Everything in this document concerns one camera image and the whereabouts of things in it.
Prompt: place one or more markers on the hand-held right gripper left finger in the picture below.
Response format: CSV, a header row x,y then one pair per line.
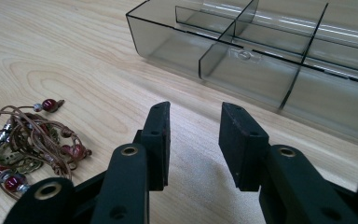
x,y
157,146

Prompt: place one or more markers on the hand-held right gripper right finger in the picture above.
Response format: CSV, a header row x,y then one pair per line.
x,y
245,146

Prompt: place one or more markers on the smoky transparent divided organizer box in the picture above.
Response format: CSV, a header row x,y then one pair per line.
x,y
261,53

